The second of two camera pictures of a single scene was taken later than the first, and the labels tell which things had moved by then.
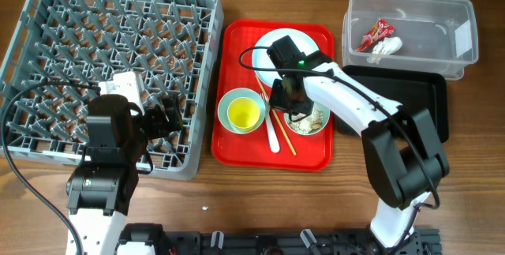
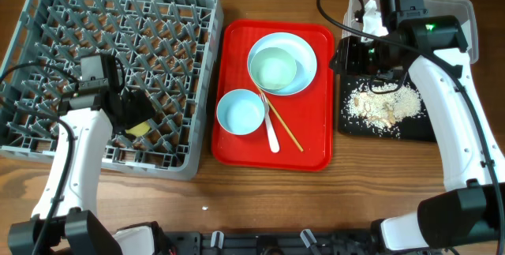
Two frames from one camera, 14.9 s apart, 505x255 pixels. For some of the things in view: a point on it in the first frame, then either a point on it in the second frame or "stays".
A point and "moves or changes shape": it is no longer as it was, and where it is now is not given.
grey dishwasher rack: x=77 y=29 stays
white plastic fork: x=273 y=133 stays
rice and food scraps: x=308 y=124 moves or changes shape
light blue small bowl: x=241 y=110 stays
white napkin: x=387 y=46 to x=372 y=23
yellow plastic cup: x=243 y=113 moves or changes shape
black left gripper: x=160 y=127 to x=141 y=107
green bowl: x=315 y=122 to x=273 y=68
